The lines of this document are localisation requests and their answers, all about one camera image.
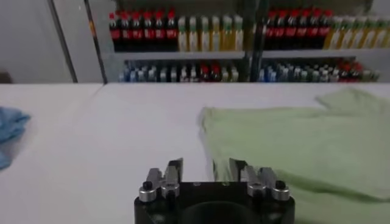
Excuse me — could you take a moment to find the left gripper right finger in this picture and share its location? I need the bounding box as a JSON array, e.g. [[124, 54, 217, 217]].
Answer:
[[228, 157, 291, 202]]

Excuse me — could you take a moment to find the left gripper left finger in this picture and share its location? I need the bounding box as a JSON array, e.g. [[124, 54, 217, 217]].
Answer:
[[138, 157, 184, 203]]

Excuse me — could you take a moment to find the light green t-shirt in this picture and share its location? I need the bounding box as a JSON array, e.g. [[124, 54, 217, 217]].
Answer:
[[197, 86, 390, 224]]

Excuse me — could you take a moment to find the small red-cap cola bottle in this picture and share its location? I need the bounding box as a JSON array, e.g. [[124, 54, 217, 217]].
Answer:
[[199, 63, 211, 82], [339, 62, 351, 82], [210, 63, 222, 82], [350, 62, 363, 82]]

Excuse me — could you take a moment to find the white beverage display shelf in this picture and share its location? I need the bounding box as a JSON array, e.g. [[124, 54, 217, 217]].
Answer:
[[103, 0, 255, 83], [249, 0, 390, 83]]

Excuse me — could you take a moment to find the crumpled light blue shirt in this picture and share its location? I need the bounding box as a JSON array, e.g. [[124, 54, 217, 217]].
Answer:
[[0, 105, 31, 171]]

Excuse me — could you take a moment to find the glass cabinet door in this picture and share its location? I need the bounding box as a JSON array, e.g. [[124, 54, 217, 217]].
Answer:
[[47, 0, 108, 85]]

